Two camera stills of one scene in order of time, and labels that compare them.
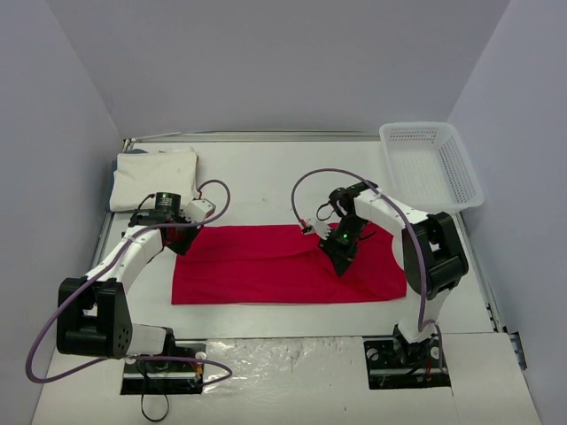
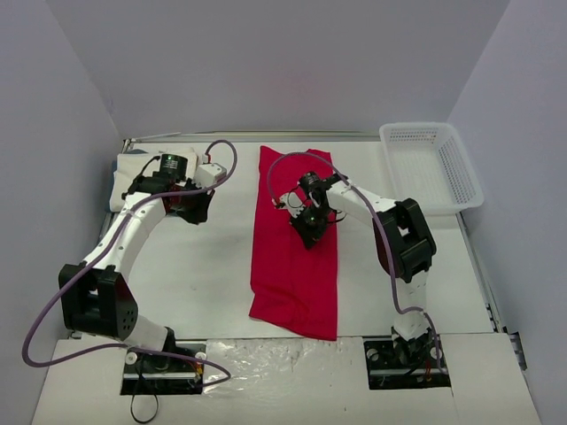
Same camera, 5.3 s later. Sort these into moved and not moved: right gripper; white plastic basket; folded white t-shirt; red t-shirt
Moved: right gripper; red t-shirt
Not moved: folded white t-shirt; white plastic basket
